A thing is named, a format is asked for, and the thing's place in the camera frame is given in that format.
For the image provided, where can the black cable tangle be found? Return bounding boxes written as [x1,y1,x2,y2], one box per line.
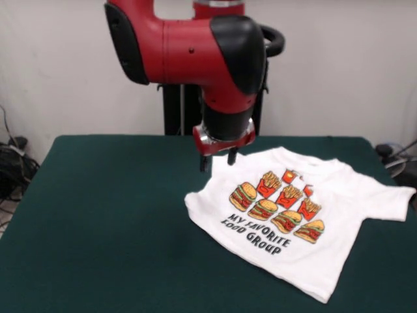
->
[0,104,42,226]

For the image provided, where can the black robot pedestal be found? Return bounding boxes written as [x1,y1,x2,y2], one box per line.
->
[155,24,287,136]

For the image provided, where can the white towel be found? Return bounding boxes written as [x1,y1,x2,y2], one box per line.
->
[184,145,417,304]

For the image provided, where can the dark green table cloth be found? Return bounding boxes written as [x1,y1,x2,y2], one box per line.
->
[0,134,417,313]

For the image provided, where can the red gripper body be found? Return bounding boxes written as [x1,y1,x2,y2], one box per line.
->
[192,125,257,157]

